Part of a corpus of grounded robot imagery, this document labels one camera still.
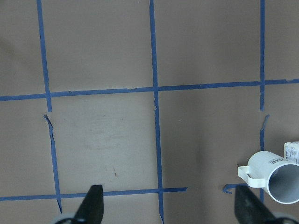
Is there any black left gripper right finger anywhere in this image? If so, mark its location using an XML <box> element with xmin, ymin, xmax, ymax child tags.
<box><xmin>235</xmin><ymin>185</ymin><xmax>276</xmax><ymax>224</ymax></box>

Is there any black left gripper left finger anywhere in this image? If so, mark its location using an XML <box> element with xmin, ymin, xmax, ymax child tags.
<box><xmin>73</xmin><ymin>185</ymin><xmax>103</xmax><ymax>224</ymax></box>

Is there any white HOME mug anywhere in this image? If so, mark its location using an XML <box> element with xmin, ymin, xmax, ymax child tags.
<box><xmin>237</xmin><ymin>151</ymin><xmax>299</xmax><ymax>204</ymax></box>

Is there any blue white milk carton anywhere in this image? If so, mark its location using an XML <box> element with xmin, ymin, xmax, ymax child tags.
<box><xmin>284</xmin><ymin>141</ymin><xmax>299</xmax><ymax>164</ymax></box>

